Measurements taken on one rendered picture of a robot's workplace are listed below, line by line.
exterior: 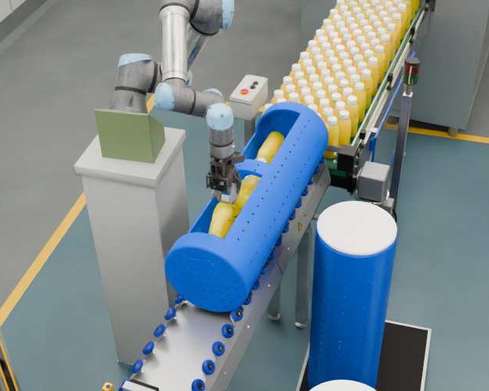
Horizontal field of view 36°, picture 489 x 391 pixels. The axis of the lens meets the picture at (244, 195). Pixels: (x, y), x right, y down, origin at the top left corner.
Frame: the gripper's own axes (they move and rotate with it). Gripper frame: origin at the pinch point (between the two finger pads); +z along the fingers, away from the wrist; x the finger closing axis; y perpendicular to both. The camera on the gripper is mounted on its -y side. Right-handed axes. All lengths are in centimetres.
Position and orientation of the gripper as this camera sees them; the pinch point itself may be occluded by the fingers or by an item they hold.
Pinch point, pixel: (227, 198)
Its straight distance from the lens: 241.8
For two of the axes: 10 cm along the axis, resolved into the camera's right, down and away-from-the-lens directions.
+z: 0.3, 7.7, 6.4
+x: 9.3, 2.2, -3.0
